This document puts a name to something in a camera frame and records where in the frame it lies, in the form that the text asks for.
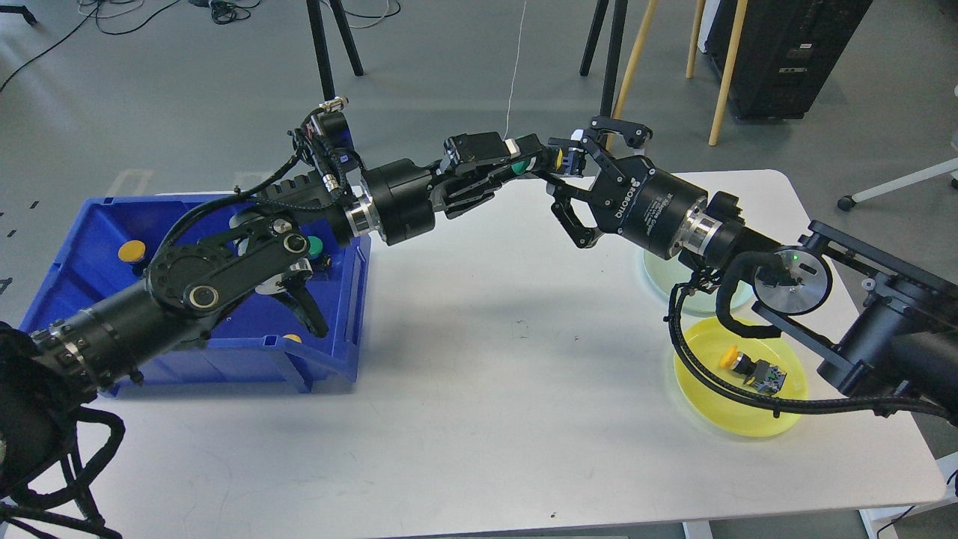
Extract light green plate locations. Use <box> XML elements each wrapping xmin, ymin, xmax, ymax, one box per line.
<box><xmin>644</xmin><ymin>249</ymin><xmax>757</xmax><ymax>314</ymax></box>

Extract black floor cables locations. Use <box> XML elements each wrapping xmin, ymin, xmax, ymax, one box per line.
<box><xmin>0</xmin><ymin>0</ymin><xmax>405</xmax><ymax>94</ymax></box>

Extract green push button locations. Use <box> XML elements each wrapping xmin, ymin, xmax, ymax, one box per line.
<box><xmin>307</xmin><ymin>235</ymin><xmax>333</xmax><ymax>281</ymax></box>
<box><xmin>509</xmin><ymin>147</ymin><xmax>588</xmax><ymax>177</ymax></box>

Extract white cable with plug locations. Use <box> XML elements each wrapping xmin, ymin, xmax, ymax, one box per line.
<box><xmin>503</xmin><ymin>0</ymin><xmax>529</xmax><ymax>139</ymax></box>

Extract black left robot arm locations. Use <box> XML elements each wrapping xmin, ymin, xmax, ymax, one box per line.
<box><xmin>2</xmin><ymin>97</ymin><xmax>564</xmax><ymax>538</ymax></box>

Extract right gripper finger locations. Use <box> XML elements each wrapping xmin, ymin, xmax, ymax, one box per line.
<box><xmin>549</xmin><ymin>116</ymin><xmax>653</xmax><ymax>188</ymax></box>
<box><xmin>550</xmin><ymin>175</ymin><xmax>603</xmax><ymax>249</ymax></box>

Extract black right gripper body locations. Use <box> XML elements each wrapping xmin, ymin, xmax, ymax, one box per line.
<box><xmin>591</xmin><ymin>156</ymin><xmax>707</xmax><ymax>260</ymax></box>

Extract blue plastic bin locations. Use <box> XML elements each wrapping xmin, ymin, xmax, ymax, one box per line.
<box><xmin>20</xmin><ymin>193</ymin><xmax>372</xmax><ymax>393</ymax></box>

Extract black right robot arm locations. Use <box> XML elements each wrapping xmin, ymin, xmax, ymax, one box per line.
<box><xmin>529</xmin><ymin>117</ymin><xmax>956</xmax><ymax>424</ymax></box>

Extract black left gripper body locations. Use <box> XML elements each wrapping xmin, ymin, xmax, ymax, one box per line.
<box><xmin>361</xmin><ymin>150</ymin><xmax>517</xmax><ymax>246</ymax></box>

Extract black tripod right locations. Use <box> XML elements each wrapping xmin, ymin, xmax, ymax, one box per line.
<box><xmin>579</xmin><ymin>0</ymin><xmax>629</xmax><ymax>117</ymax></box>

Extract black tripod left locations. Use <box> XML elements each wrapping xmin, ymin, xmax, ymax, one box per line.
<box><xmin>305</xmin><ymin>0</ymin><xmax>365</xmax><ymax>106</ymax></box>

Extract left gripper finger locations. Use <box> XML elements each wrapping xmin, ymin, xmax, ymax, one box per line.
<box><xmin>442</xmin><ymin>177</ymin><xmax>510</xmax><ymax>219</ymax></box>
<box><xmin>442</xmin><ymin>132</ymin><xmax>548</xmax><ymax>177</ymax></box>

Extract yellow push button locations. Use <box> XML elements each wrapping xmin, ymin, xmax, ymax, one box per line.
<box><xmin>719</xmin><ymin>345</ymin><xmax>787</xmax><ymax>395</ymax></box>
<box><xmin>116</xmin><ymin>240</ymin><xmax>150</xmax><ymax>267</ymax></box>

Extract black tripod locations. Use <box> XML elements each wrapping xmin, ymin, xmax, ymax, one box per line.
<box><xmin>579</xmin><ymin>0</ymin><xmax>629</xmax><ymax>117</ymax></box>
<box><xmin>305</xmin><ymin>0</ymin><xmax>365</xmax><ymax>106</ymax></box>

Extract wooden easel legs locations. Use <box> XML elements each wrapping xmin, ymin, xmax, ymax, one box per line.
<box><xmin>605</xmin><ymin>0</ymin><xmax>749</xmax><ymax>150</ymax></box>

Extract yellow plate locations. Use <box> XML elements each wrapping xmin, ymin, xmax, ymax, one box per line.
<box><xmin>674</xmin><ymin>317</ymin><xmax>808</xmax><ymax>438</ymax></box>

